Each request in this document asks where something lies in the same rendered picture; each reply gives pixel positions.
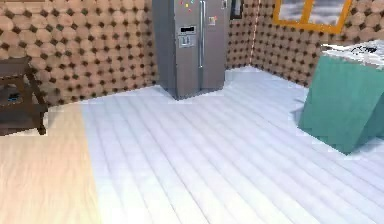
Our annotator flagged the grey steel fridge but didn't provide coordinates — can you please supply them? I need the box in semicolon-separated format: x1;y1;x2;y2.
151;0;232;101

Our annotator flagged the orange framed window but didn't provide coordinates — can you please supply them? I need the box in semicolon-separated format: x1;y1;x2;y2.
272;0;354;35

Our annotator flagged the teal kitchen counter marble top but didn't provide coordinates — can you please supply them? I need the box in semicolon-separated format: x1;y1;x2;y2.
297;39;384;155

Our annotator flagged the dark brown wooden shelf table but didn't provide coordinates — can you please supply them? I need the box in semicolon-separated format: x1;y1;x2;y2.
0;56;50;137

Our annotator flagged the grey fridge door handle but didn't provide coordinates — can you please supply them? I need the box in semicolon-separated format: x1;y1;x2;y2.
198;0;203;69
202;0;207;66

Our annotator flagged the black framed wall picture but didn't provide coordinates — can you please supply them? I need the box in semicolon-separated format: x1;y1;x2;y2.
229;0;245;21

